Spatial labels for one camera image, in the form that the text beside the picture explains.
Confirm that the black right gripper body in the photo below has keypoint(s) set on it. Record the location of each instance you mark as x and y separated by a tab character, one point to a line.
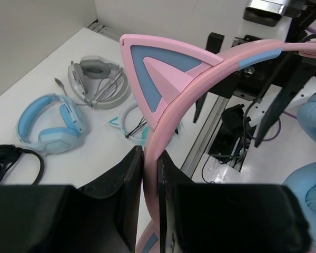
266	26

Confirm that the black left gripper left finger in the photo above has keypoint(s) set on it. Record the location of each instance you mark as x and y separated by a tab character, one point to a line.
100	216

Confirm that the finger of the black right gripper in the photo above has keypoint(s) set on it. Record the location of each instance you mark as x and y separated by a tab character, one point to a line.
198	107
293	77

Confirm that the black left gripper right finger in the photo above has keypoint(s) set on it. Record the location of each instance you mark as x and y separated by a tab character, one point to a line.
227	217

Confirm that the pink blue cat-ear headphones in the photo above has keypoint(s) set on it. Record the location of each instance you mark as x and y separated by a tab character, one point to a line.
167	77

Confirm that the black on-ear headphones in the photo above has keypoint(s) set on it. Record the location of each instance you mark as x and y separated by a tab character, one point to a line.
10	154

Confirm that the teal white cat-ear headphones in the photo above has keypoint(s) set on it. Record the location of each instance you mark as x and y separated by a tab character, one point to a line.
132	124

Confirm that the white grey gaming headphones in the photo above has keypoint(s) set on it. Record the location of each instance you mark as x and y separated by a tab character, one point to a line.
98	82

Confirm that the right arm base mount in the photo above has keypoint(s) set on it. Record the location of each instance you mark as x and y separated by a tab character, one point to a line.
231	142

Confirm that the aluminium front rail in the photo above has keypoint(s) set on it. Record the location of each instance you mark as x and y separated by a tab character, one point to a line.
205	138

